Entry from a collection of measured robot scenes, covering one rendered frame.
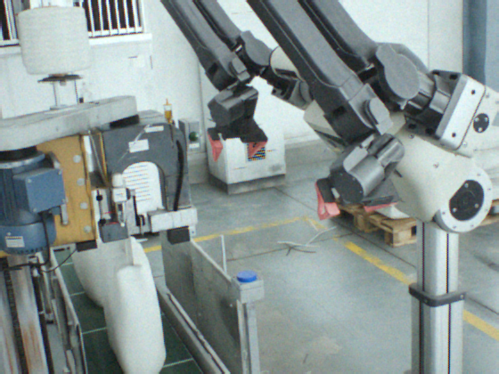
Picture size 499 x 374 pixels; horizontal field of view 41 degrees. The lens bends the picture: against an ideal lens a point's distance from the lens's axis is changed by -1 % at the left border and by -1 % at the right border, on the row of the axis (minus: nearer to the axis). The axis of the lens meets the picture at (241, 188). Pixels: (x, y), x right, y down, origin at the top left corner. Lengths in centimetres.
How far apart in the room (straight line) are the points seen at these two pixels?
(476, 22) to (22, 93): 481
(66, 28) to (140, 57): 306
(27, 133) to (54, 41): 23
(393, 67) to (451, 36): 645
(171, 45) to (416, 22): 259
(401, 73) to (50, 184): 93
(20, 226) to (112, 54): 305
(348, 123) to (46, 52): 88
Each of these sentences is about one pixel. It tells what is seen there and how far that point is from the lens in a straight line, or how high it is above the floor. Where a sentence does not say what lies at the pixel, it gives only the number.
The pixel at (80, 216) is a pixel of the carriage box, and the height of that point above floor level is 110.
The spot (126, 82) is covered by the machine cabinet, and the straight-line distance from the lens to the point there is 475.
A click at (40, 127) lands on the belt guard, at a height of 140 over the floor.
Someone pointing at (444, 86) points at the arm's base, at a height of 151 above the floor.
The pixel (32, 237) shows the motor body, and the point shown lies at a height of 113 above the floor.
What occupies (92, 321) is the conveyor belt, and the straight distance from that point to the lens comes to 303.
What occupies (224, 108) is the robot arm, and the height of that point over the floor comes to 144.
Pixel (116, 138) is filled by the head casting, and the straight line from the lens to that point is 197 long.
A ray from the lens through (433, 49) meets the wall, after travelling 744.
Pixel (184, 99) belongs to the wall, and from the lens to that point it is 623.
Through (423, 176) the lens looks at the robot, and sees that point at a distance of 140.
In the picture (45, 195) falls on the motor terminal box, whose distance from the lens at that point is 171.
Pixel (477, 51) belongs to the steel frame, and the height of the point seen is 91.
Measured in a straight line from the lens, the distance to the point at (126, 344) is 245.
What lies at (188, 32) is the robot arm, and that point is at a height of 160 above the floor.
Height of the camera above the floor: 169
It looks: 16 degrees down
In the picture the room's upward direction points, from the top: 5 degrees counter-clockwise
